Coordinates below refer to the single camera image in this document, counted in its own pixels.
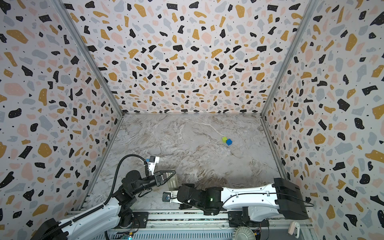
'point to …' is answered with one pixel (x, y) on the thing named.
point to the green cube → (224, 139)
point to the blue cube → (229, 142)
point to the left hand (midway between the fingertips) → (174, 173)
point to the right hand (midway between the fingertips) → (173, 188)
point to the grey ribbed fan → (244, 233)
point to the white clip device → (294, 228)
